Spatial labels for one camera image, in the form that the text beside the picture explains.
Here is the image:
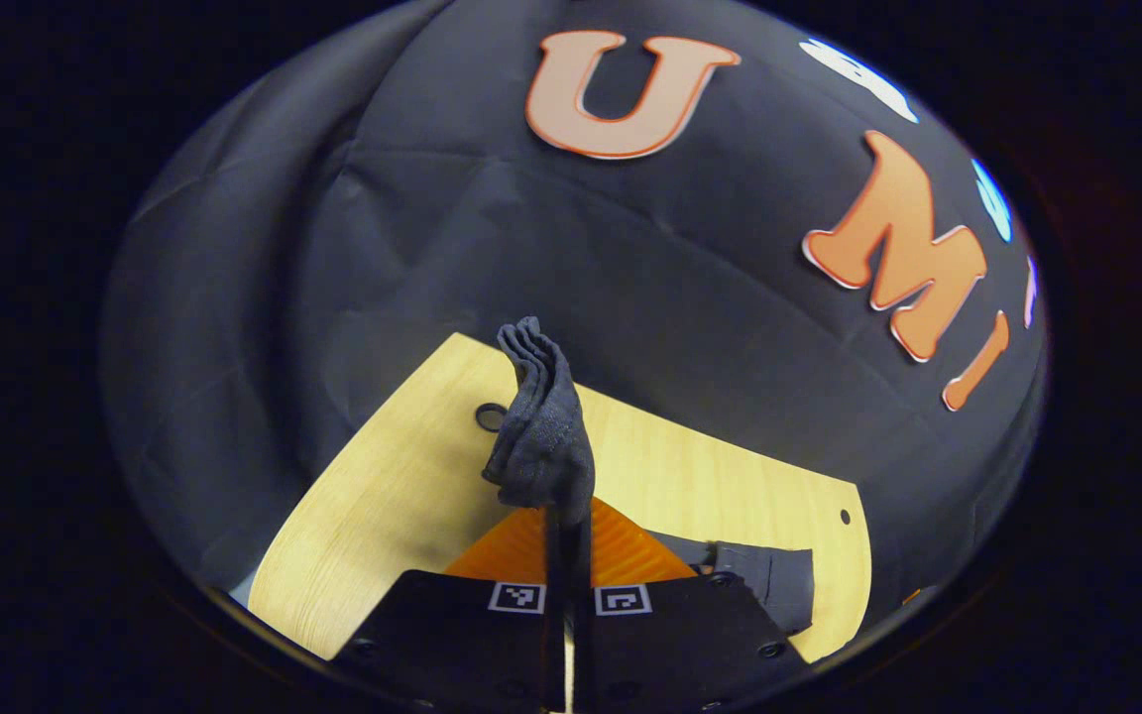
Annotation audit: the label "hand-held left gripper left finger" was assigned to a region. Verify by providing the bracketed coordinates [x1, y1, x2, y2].
[333, 506, 567, 714]

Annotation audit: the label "dark grey jeans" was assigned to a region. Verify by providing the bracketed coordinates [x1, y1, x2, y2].
[482, 317, 815, 710]

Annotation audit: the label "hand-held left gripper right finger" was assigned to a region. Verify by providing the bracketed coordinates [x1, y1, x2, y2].
[571, 496, 815, 714]

